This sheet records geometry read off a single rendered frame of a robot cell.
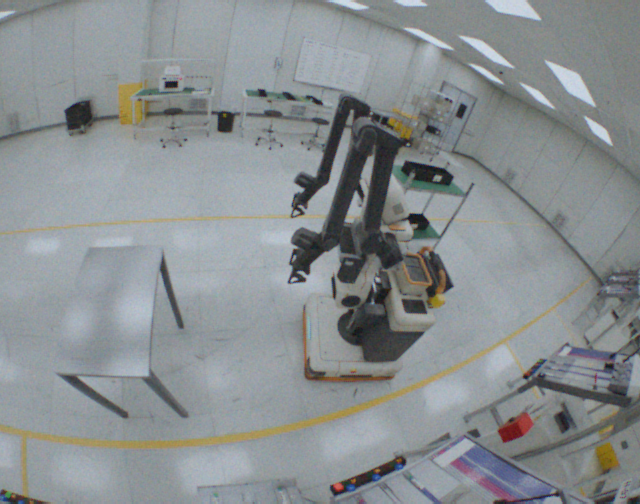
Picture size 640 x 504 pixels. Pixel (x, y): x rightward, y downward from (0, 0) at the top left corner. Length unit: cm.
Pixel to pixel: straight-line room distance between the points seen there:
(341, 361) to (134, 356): 118
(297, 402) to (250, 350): 49
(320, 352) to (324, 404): 40
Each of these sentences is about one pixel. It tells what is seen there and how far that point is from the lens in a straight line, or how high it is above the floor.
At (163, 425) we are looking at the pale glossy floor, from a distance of 185.
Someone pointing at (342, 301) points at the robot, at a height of 72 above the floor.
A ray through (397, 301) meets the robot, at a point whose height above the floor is 81.
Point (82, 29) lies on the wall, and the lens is 721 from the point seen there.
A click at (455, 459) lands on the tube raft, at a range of 127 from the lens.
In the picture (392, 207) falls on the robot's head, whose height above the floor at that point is 131.
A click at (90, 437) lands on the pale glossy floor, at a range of 204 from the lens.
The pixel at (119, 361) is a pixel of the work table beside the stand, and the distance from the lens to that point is 114.
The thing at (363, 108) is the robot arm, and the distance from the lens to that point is 114.
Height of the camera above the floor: 176
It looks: 41 degrees down
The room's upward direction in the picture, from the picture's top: 18 degrees clockwise
